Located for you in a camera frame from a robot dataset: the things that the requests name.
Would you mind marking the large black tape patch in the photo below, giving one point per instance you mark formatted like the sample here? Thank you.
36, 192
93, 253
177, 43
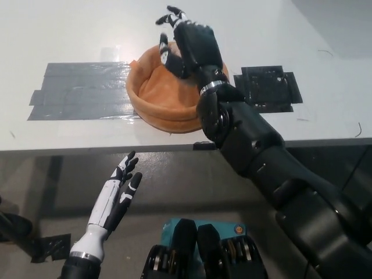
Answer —
267, 87

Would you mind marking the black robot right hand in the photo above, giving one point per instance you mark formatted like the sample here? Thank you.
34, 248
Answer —
200, 49

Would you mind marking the small black tape strip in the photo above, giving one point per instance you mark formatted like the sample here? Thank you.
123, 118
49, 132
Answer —
202, 146

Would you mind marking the orange plush round basket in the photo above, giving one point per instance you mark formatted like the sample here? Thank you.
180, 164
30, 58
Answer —
162, 98

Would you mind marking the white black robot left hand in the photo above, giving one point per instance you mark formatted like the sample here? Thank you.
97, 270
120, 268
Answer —
107, 209

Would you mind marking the dark table leg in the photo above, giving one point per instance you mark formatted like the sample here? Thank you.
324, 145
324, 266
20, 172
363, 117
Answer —
48, 189

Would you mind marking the grey duct tape patch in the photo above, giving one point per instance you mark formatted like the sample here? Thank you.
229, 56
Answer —
81, 90

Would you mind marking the black stand foot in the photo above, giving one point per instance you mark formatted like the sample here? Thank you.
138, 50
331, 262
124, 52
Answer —
14, 228

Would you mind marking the black floor tape patch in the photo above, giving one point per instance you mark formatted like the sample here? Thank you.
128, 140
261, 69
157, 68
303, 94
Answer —
53, 248

